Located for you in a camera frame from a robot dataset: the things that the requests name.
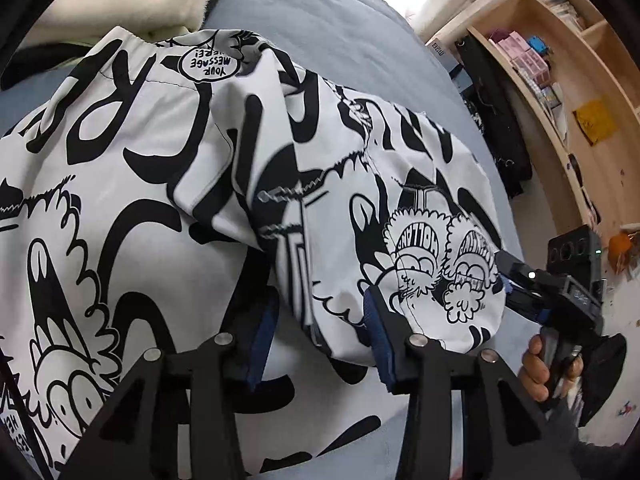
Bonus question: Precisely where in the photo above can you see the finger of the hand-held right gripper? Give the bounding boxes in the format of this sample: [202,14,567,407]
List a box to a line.
[493,250,542,289]
[503,282,551,323]

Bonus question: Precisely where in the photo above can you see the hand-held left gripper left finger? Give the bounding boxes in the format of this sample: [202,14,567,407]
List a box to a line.
[59,292,281,480]

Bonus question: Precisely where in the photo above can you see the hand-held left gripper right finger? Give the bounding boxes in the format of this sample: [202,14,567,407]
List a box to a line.
[362,287,582,480]

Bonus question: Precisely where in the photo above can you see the black and white printed garment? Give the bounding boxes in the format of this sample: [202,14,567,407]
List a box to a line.
[0,25,505,480]

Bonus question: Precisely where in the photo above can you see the person's right forearm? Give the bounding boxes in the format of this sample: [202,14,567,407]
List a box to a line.
[544,395,640,480]

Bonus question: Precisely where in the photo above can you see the hanging black printed clothes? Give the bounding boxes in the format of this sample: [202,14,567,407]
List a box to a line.
[452,34,534,202]

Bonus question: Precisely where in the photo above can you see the person's right hand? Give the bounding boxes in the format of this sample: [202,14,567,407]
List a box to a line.
[519,334,585,404]

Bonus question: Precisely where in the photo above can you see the orange round object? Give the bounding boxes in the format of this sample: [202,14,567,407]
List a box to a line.
[607,232,640,275]

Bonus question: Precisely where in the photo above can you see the light wooden shelf unit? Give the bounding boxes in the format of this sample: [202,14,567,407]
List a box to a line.
[425,0,640,241]

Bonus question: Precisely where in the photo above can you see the row of pink boxes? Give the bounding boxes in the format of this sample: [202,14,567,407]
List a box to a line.
[487,30,552,80]

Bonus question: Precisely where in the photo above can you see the row of small boxes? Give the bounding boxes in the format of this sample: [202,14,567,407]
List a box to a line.
[540,0,587,32]

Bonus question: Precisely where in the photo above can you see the blue-grey bed sheet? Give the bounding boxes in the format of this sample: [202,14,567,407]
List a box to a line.
[0,0,566,480]

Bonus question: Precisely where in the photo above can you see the plain black garment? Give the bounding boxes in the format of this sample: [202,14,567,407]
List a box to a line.
[0,42,92,92]

